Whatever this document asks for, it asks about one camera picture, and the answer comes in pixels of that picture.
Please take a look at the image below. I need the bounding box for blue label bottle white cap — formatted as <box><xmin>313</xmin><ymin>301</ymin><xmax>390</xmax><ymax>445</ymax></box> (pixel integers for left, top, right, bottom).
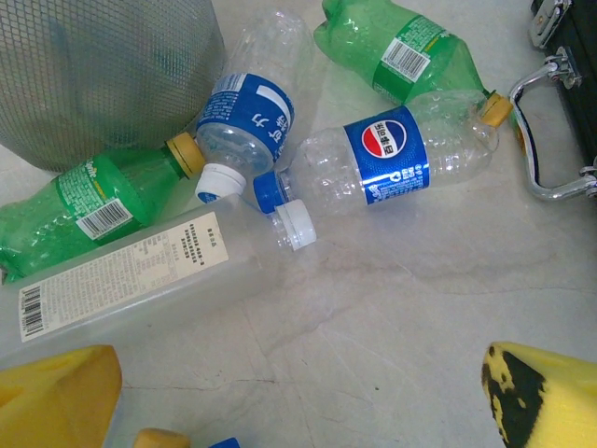
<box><xmin>193</xmin><ymin>9</ymin><xmax>318</xmax><ymax>206</ymax></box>

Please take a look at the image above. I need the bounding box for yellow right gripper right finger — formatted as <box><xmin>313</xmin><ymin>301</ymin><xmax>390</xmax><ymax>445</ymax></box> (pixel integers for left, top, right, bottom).
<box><xmin>480</xmin><ymin>342</ymin><xmax>597</xmax><ymax>448</ymax></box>

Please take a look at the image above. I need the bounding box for square clear bottle white label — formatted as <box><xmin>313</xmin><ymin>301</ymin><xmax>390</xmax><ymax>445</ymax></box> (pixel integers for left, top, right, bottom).
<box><xmin>0</xmin><ymin>198</ymin><xmax>318</xmax><ymax>370</ymax></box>

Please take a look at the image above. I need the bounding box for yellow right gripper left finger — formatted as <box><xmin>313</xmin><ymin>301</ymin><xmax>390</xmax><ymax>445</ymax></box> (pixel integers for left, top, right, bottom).
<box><xmin>0</xmin><ymin>343</ymin><xmax>123</xmax><ymax>448</ymax></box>

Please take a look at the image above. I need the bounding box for clear Pepsi bottle blue cap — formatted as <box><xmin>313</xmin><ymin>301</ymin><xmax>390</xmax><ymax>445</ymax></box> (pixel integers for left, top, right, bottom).
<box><xmin>253</xmin><ymin>91</ymin><xmax>501</xmax><ymax>218</ymax></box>

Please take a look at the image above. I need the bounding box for black case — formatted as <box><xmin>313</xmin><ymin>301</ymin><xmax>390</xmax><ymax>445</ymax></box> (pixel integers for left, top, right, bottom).
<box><xmin>529</xmin><ymin>0</ymin><xmax>597</xmax><ymax>174</ymax></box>

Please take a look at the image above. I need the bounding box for grey mesh bin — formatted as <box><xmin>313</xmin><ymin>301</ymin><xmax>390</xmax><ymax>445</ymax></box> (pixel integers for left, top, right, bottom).
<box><xmin>0</xmin><ymin>0</ymin><xmax>226</xmax><ymax>173</ymax></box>

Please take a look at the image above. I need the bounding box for green Sprite bottle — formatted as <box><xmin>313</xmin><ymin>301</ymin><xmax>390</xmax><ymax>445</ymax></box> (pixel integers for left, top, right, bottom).
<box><xmin>312</xmin><ymin>0</ymin><xmax>514</xmax><ymax>128</ymax></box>
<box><xmin>0</xmin><ymin>131</ymin><xmax>207</xmax><ymax>284</ymax></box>
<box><xmin>132</xmin><ymin>427</ymin><xmax>192</xmax><ymax>448</ymax></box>

